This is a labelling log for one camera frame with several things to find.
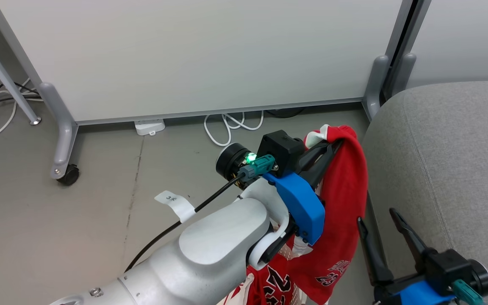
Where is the red basketball jersey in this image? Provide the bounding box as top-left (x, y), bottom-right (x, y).
top-left (216, 124), bottom-right (369, 305)

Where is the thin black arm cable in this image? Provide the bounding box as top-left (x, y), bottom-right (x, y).
top-left (125, 172), bottom-right (245, 274)

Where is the coiled white floor cable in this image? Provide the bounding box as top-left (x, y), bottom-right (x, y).
top-left (203, 111), bottom-right (265, 147)

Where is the black cable under partition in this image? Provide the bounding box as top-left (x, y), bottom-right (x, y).
top-left (264, 108), bottom-right (307, 119)

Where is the teal camera connector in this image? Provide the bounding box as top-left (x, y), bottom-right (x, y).
top-left (452, 279), bottom-right (485, 305)
top-left (238, 154), bottom-right (277, 180)

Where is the teal left camera connector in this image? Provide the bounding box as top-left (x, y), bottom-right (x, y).
top-left (238, 154), bottom-right (277, 180)

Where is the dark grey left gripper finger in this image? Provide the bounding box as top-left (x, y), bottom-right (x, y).
top-left (309, 140), bottom-right (344, 190)
top-left (298, 141), bottom-right (334, 171)

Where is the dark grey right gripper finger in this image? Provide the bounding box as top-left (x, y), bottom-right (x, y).
top-left (389, 208), bottom-right (431, 272)
top-left (357, 217), bottom-right (394, 287)

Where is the white power adapter box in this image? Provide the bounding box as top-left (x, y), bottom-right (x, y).
top-left (133, 119), bottom-right (166, 136)

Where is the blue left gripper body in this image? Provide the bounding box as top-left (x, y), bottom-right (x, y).
top-left (264, 171), bottom-right (326, 247)

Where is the teal right camera connector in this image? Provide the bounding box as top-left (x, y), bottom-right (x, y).
top-left (452, 279), bottom-right (485, 305)

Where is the wide white partition panel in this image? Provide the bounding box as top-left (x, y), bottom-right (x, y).
top-left (0, 0), bottom-right (415, 126)

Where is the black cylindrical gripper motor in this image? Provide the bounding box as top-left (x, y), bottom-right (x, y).
top-left (216, 143), bottom-right (255, 181)
top-left (466, 259), bottom-right (488, 297)

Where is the black cylindrical right gripper motor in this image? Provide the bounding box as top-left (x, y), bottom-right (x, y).
top-left (466, 259), bottom-right (488, 297)

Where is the black caster wheel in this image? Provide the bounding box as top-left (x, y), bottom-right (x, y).
top-left (56, 164), bottom-right (80, 186)

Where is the black cylindrical left gripper motor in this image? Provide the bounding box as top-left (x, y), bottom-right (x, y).
top-left (216, 143), bottom-right (255, 181)

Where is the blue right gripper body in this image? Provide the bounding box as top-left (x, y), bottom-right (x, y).
top-left (373, 277), bottom-right (456, 305)

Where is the white paper cable label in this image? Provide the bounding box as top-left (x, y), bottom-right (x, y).
top-left (154, 190), bottom-right (196, 224)

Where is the grey metal table leg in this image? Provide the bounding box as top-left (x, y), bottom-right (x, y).
top-left (0, 21), bottom-right (42, 126)

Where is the long white floor cable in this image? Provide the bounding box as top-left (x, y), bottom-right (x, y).
top-left (0, 78), bottom-right (44, 142)

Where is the grey upholstered sofa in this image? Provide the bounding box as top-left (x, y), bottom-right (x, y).
top-left (362, 80), bottom-right (488, 305)

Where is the grey partition foot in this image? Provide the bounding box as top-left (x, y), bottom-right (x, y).
top-left (38, 82), bottom-right (79, 180)
top-left (362, 55), bottom-right (391, 122)
top-left (386, 53), bottom-right (417, 101)

